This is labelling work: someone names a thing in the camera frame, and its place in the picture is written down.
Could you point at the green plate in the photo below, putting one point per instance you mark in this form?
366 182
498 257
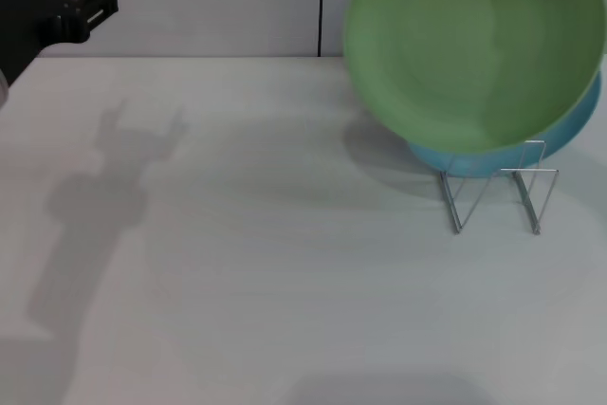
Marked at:
474 54

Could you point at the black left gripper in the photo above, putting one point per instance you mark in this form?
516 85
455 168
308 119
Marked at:
33 21

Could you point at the blue plate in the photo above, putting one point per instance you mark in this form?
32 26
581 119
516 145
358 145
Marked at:
564 144

